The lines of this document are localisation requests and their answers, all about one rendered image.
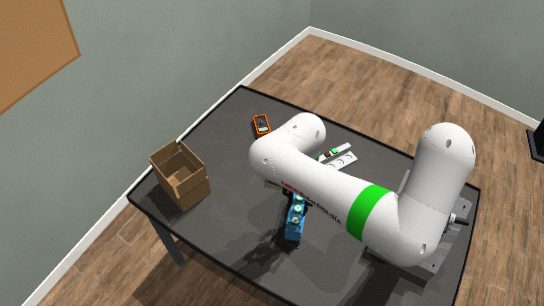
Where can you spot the blue tube rack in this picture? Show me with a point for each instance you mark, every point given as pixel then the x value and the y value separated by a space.
pixel 294 233

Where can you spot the orange multimeter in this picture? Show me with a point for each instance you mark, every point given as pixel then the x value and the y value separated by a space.
pixel 261 125

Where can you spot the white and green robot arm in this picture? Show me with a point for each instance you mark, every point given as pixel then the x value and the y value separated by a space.
pixel 402 228

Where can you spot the green screw cap with white label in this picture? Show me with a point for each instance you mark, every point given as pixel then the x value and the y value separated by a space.
pixel 297 208

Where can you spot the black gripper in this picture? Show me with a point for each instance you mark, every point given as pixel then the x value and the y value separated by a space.
pixel 290 197

